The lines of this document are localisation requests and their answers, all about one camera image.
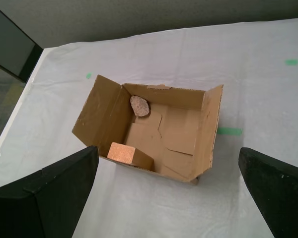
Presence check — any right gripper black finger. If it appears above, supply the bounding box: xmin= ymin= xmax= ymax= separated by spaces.
xmin=0 ymin=145 xmax=99 ymax=238
xmin=239 ymin=148 xmax=298 ymax=238

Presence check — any light wooden block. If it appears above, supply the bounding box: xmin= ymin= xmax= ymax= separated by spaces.
xmin=107 ymin=142 xmax=154 ymax=172

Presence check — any brown cardboard box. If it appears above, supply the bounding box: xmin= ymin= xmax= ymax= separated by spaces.
xmin=72 ymin=74 xmax=224 ymax=185

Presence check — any speckled pink granite rock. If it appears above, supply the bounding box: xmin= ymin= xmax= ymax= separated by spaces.
xmin=129 ymin=95 xmax=151 ymax=119

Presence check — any green tape strip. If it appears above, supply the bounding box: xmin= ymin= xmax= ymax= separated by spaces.
xmin=217 ymin=127 xmax=243 ymax=136

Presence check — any dark framed side panel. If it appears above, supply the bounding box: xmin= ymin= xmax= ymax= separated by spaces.
xmin=0 ymin=4 xmax=44 ymax=84

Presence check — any white plastic table cover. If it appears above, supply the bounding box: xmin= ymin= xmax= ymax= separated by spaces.
xmin=0 ymin=17 xmax=298 ymax=238

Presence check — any grey partition panel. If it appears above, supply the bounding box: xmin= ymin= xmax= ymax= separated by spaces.
xmin=0 ymin=0 xmax=298 ymax=49

